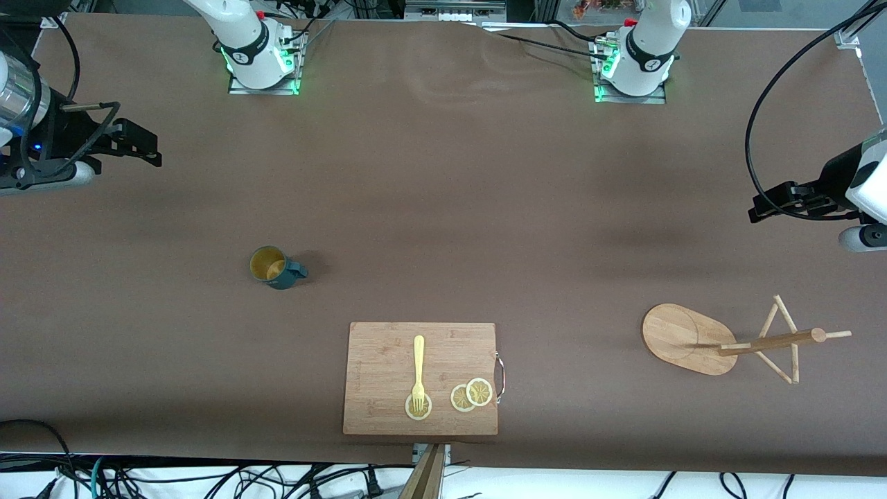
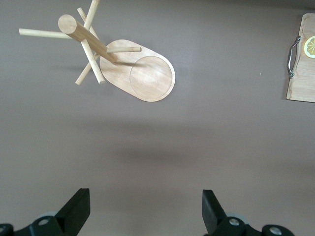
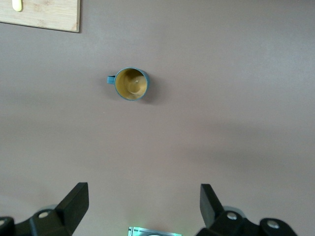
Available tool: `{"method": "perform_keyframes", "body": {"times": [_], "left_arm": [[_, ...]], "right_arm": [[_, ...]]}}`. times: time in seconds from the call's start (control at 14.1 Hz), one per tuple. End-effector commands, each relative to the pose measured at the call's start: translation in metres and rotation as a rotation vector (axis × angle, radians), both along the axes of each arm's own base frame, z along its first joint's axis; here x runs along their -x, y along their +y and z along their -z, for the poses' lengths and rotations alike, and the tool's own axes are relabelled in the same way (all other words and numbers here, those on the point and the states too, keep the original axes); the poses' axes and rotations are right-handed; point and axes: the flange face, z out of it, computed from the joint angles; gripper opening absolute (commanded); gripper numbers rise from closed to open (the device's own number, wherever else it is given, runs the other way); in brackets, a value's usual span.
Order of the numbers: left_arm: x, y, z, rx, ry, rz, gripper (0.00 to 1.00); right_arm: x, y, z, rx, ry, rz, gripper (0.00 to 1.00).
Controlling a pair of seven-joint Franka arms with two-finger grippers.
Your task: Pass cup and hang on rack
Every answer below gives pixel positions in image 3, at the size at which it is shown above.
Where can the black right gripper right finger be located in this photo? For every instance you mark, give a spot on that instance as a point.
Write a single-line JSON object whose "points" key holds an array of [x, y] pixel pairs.
{"points": [[211, 211]]}

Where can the yellow plastic fork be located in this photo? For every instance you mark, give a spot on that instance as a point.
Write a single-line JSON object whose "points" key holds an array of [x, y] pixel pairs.
{"points": [[17, 6]]}

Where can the brown table cover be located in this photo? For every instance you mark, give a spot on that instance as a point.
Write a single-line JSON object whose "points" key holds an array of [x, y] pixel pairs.
{"points": [[197, 110]]}

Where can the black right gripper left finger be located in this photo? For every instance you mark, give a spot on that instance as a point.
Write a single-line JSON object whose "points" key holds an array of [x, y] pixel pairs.
{"points": [[71, 209]]}

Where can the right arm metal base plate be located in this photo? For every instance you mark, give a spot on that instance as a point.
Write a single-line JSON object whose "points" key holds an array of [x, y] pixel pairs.
{"points": [[147, 231]]}

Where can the wooden cutting board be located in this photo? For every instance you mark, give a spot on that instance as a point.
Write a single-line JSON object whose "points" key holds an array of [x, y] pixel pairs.
{"points": [[49, 14]]}

